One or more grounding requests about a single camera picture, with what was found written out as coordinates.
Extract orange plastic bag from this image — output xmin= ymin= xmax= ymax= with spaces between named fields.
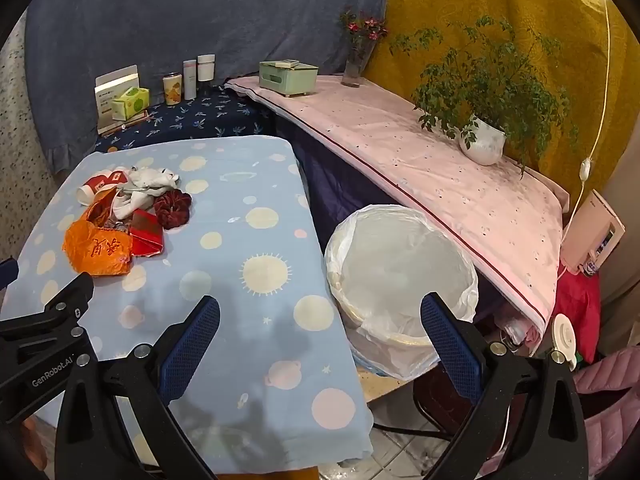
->
xmin=62 ymin=220 xmax=133 ymax=277

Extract dark blue patterned cloth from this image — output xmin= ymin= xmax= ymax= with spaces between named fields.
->
xmin=92 ymin=85 xmax=276 ymax=156

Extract white cardboard box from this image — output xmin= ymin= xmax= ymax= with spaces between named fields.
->
xmin=95 ymin=65 xmax=141 ymax=133

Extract white-lined waste bin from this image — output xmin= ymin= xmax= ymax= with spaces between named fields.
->
xmin=324 ymin=203 xmax=480 ymax=378

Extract green plant in white pot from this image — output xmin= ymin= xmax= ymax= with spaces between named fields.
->
xmin=390 ymin=15 xmax=581 ymax=176

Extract orange clear wrapper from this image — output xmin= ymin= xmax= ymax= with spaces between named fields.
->
xmin=82 ymin=192 xmax=121 ymax=233

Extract dark red chair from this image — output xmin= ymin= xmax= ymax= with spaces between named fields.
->
xmin=372 ymin=360 xmax=501 ymax=446

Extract light blue dotted blanket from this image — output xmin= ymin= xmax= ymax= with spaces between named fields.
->
xmin=0 ymin=135 xmax=376 ymax=461

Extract pink patterned bedsheet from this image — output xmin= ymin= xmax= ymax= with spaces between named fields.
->
xmin=225 ymin=75 xmax=571 ymax=333

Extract white cable with switch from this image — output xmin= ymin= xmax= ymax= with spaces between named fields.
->
xmin=560 ymin=0 xmax=615 ymax=276

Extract dark red scrunchie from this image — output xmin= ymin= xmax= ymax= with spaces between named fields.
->
xmin=152 ymin=191 xmax=193 ymax=231

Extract glass vase with red flowers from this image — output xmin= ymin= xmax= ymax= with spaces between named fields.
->
xmin=339 ymin=9 xmax=390 ymax=88

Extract grey-blue hanging cloth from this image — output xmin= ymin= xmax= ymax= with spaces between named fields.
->
xmin=24 ymin=0 xmax=393 ymax=171

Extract white round appliance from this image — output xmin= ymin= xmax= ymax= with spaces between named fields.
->
xmin=550 ymin=314 xmax=578 ymax=368

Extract flat brown book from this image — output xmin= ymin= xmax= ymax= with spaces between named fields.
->
xmin=97 ymin=110 xmax=153 ymax=137

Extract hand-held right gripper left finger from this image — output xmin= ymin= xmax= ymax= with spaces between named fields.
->
xmin=55 ymin=295 xmax=222 ymax=480

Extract pale pink bundle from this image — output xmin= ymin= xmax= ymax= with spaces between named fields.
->
xmin=500 ymin=310 xmax=543 ymax=356

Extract pale green storage box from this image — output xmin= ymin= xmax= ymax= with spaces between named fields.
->
xmin=258 ymin=60 xmax=318 ymax=97

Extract red and white paper cup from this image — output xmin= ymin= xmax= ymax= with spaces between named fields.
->
xmin=77 ymin=171 xmax=126 ymax=206

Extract red paper packet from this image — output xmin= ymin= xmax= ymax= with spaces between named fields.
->
xmin=129 ymin=210 xmax=166 ymax=257

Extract pale pink water dispenser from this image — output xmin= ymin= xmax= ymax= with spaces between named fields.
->
xmin=560 ymin=189 xmax=626 ymax=273

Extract dark purple cloth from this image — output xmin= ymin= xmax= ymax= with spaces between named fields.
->
xmin=287 ymin=120 xmax=406 ymax=251

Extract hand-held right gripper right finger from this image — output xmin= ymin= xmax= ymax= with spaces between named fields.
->
xmin=420 ymin=292 xmax=586 ymax=480

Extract slim white bottle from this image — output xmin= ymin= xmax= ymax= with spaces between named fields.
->
xmin=182 ymin=60 xmax=198 ymax=101

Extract orange printed can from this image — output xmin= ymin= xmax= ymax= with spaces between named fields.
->
xmin=162 ymin=72 xmax=182 ymax=106

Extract pink padded jacket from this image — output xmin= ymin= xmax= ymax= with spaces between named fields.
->
xmin=505 ymin=345 xmax=640 ymax=480

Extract green tissue box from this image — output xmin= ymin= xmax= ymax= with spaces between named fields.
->
xmin=111 ymin=87 xmax=150 ymax=121

